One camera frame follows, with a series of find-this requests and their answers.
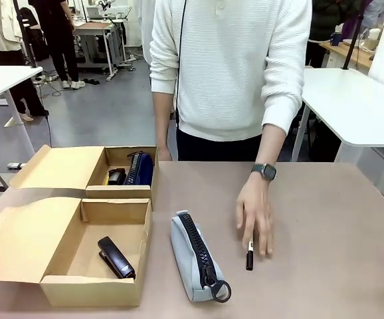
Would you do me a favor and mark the person's left forearm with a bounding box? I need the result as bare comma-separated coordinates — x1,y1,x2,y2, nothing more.
254,122,288,167

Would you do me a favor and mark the large brown cardboard box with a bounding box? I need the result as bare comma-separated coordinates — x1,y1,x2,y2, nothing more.
0,196,153,307

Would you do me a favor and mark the bystander in white shirt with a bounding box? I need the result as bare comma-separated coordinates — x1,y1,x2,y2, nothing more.
140,0,156,64

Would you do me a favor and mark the black and white marker pen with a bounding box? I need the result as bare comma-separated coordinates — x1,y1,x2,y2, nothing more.
245,237,254,271

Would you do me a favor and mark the thin black hanging cord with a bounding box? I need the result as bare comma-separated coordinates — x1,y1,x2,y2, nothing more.
174,0,188,126

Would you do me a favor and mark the small brown cardboard box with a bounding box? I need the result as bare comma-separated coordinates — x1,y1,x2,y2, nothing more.
9,144,160,209

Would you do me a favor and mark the white cylinder container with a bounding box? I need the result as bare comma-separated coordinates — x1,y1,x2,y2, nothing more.
368,29,382,51

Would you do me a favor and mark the bystander in dark green jacket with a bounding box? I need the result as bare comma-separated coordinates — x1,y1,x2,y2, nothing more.
306,0,355,69

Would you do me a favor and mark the navy blue pencil case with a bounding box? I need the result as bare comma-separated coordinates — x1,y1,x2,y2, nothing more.
124,151,155,186

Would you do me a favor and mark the bystander in black clothes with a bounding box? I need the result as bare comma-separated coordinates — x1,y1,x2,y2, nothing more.
29,0,86,90

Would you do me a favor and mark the person's left hand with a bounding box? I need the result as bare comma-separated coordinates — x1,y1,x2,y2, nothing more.
235,175,275,257

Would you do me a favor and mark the long black stapler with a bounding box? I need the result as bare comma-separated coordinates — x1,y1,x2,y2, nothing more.
97,236,136,280

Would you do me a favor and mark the person's right forearm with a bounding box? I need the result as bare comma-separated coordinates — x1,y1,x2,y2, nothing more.
153,90,175,154

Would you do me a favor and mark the wooden table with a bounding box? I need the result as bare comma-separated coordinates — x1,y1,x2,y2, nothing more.
320,39,384,76

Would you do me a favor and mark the white table with straight edge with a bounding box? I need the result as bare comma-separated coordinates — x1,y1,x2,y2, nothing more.
0,65,44,160

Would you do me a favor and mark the black tripod pole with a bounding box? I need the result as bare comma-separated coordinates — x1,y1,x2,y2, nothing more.
12,0,39,69

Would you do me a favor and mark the grey zipper pencil case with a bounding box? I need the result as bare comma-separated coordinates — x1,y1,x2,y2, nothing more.
169,209,233,303

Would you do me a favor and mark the slanted black stand pole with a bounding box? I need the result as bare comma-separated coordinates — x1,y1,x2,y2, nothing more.
341,0,369,70

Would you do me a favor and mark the metal frame workbench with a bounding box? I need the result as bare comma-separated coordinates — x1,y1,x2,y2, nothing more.
68,19,136,82

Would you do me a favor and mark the short black stapler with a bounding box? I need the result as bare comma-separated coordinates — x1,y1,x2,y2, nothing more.
108,168,127,186

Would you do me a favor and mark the person in white sweater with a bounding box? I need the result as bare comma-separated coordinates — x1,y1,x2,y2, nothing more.
148,0,312,163

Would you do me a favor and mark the white table with rounded corner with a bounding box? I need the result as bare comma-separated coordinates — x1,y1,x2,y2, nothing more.
291,68,384,200

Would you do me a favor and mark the dark smartwatch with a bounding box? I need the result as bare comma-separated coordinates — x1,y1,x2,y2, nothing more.
250,161,278,182

